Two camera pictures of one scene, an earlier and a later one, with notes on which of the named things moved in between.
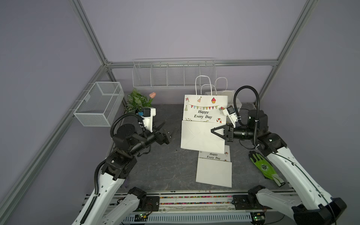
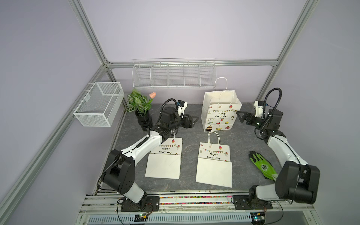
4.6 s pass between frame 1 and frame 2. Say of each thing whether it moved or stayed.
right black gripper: moved
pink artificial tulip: stayed
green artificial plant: stayed
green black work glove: stayed
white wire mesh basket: stayed
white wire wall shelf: stayed
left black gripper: moved
